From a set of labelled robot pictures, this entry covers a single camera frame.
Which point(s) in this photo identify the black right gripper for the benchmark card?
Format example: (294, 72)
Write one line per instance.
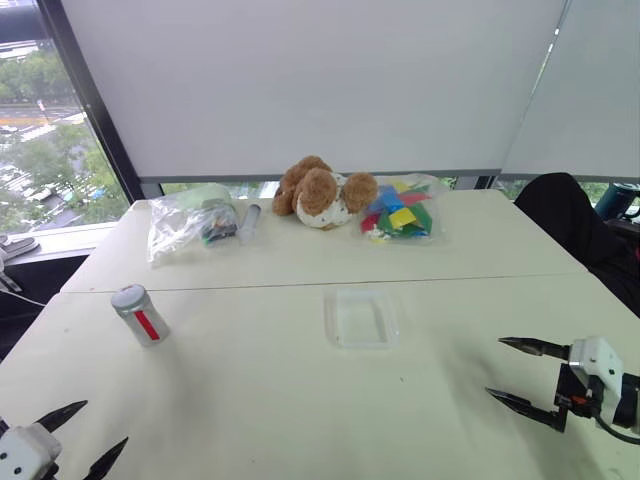
(572, 387)

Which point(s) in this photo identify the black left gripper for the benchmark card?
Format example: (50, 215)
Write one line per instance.
(54, 472)

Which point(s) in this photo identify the grey jar with red label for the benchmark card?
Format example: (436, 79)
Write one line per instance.
(150, 327)

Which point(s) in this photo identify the clear plastic tray container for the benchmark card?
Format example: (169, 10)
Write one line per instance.
(361, 320)

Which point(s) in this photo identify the black chair with cloth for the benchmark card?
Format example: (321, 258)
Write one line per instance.
(580, 230)

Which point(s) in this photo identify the teal and black device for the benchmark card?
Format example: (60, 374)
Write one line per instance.
(620, 200)

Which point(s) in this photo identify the grey object on sill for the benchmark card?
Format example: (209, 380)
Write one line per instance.
(17, 247)

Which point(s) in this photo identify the clear bag of colourful pieces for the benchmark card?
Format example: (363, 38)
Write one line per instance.
(400, 215)

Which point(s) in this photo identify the crumpled clear plastic bag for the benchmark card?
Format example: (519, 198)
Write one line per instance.
(167, 230)

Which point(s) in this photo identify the small clear jar dark contents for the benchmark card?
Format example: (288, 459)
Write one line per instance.
(220, 225)

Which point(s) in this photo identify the clear plastic syringe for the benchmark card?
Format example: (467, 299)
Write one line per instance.
(250, 222)

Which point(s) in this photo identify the narrow white roller blind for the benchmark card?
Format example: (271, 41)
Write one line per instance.
(585, 100)

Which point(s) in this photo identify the brown plush dog toy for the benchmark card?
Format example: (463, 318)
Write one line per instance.
(315, 192)

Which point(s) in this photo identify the large white roller blind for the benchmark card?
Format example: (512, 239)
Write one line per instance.
(310, 85)

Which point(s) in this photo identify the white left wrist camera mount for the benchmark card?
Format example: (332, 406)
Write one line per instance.
(25, 452)

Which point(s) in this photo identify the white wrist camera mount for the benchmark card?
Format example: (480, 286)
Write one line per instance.
(602, 367)
(25, 452)

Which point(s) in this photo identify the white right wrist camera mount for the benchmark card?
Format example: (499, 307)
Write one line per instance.
(602, 367)

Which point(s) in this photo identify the black window frame post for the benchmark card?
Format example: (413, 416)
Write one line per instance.
(95, 110)

